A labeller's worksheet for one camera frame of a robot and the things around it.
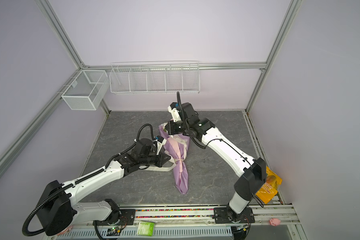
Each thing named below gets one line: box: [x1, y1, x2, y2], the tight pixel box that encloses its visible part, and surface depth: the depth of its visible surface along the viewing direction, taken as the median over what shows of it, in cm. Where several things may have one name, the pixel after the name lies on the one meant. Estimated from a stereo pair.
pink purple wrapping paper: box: [158, 124, 190, 195], surface depth 88 cm
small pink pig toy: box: [268, 218, 281, 227], surface depth 72 cm
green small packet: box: [136, 221, 155, 237], surface depth 70 cm
